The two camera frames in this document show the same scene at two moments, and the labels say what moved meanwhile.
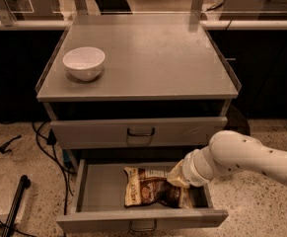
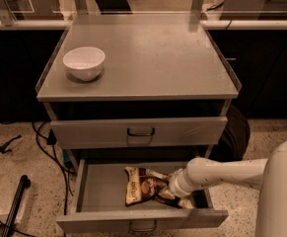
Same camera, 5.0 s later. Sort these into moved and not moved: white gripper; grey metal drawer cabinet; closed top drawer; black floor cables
Moved: white gripper
Not moved: closed top drawer; grey metal drawer cabinet; black floor cables
